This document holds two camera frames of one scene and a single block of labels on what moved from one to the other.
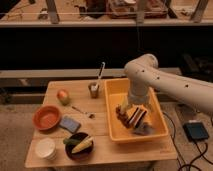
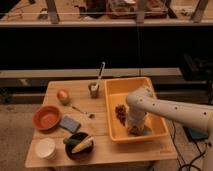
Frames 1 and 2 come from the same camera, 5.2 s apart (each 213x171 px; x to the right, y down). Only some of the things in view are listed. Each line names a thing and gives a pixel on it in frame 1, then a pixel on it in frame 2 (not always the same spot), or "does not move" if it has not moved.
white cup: x=45 y=148 does not move
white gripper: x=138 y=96 → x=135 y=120
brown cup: x=94 y=93 does not move
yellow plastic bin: x=116 y=92 does not move
